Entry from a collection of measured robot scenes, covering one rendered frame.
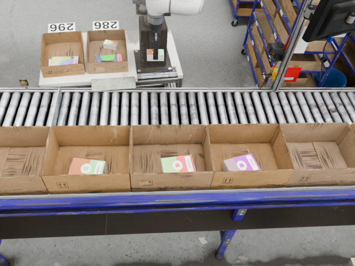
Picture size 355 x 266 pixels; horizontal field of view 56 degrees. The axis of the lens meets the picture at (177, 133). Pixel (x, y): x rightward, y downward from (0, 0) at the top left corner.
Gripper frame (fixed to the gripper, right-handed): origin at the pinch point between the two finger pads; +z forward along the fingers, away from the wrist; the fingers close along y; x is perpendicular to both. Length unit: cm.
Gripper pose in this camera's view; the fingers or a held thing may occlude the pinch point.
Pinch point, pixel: (155, 51)
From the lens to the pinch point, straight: 201.7
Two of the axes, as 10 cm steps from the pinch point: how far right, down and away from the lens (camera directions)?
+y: -0.7, -7.8, 6.2
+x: -10.0, 0.2, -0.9
